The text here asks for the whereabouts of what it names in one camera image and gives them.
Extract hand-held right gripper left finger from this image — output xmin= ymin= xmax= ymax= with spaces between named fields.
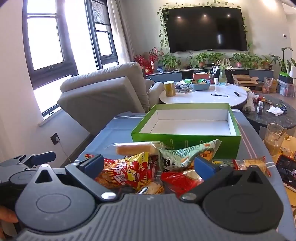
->
xmin=35 ymin=154 xmax=117 ymax=202

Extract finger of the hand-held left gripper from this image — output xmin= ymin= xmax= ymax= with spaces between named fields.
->
xmin=13 ymin=151 xmax=56 ymax=168

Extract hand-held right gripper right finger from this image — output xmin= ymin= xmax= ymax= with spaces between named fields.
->
xmin=180 ymin=156 xmax=269 ymax=202

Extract green white snack packet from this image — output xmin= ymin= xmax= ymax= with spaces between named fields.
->
xmin=159 ymin=138 xmax=222 ymax=173

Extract green cardboard box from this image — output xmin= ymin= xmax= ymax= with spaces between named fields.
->
xmin=131 ymin=103 xmax=241 ymax=160

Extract red strawberry snack packet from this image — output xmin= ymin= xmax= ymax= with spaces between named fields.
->
xmin=160 ymin=171 xmax=205 ymax=200

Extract red yellow cracker packet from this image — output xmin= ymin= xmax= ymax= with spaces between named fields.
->
xmin=94 ymin=152 xmax=160 ymax=189

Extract clear packet of long biscuits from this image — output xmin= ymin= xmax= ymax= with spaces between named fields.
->
xmin=110 ymin=141 xmax=165 ymax=156

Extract clear biscuit packet red ends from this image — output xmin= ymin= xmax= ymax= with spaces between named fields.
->
xmin=232 ymin=156 xmax=272 ymax=178

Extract pale yellow snack packet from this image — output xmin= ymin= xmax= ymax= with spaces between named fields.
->
xmin=135 ymin=179 xmax=165 ymax=195

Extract person's left hand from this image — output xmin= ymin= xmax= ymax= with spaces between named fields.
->
xmin=0 ymin=206 xmax=19 ymax=237

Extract round white table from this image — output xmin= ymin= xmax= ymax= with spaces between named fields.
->
xmin=159 ymin=82 xmax=248 ymax=110

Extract beige recliner sofa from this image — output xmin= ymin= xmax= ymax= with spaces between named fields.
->
xmin=57 ymin=61 xmax=164 ymax=135

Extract glass pitcher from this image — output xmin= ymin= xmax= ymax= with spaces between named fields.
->
xmin=264 ymin=123 xmax=287 ymax=156

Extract clear plastic bag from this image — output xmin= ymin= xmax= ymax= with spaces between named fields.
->
xmin=243 ymin=91 xmax=256 ymax=113

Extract blue tray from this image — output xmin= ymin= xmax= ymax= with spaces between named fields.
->
xmin=192 ymin=80 xmax=211 ymax=91

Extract dark marble round table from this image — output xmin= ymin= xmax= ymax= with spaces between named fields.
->
xmin=242 ymin=93 xmax=296 ymax=130

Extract tablet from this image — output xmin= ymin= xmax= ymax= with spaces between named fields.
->
xmin=275 ymin=154 xmax=296 ymax=193

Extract yellow can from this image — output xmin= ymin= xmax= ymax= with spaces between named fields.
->
xmin=164 ymin=81 xmax=176 ymax=97

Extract white tissue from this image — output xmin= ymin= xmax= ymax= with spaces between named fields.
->
xmin=266 ymin=106 xmax=284 ymax=116

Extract glass vase with plant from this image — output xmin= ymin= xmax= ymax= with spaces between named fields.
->
xmin=214 ymin=58 xmax=233 ymax=84

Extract open cardboard box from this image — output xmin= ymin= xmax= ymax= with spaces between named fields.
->
xmin=232 ymin=74 xmax=259 ymax=87

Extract dark television console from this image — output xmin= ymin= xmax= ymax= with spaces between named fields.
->
xmin=146 ymin=67 xmax=274 ymax=81

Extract orange plastic bag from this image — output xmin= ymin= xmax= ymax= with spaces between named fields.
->
xmin=262 ymin=77 xmax=278 ymax=93

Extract row of potted green plants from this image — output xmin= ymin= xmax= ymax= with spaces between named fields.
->
xmin=158 ymin=51 xmax=274 ymax=70

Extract dark framed window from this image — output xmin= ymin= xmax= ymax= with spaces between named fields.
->
xmin=22 ymin=0 xmax=119 ymax=114

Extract clear storage bin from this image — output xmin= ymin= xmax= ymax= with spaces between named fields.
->
xmin=277 ymin=79 xmax=296 ymax=97

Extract red flower decoration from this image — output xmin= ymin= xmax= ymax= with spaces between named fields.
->
xmin=134 ymin=47 xmax=160 ymax=75

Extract green and black box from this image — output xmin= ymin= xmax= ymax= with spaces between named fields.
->
xmin=279 ymin=72 xmax=295 ymax=84

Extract tall leafy potted plant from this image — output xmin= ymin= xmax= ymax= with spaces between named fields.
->
xmin=270 ymin=47 xmax=296 ymax=75

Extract sheer curtain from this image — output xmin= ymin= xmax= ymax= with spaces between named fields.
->
xmin=107 ymin=0 xmax=136 ymax=64

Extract wall outlet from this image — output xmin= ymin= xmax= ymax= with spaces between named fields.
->
xmin=50 ymin=133 xmax=61 ymax=146

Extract white cable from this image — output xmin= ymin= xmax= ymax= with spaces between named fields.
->
xmin=58 ymin=139 xmax=72 ymax=163

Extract wall-mounted television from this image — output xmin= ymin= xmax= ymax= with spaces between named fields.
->
xmin=162 ymin=6 xmax=248 ymax=53

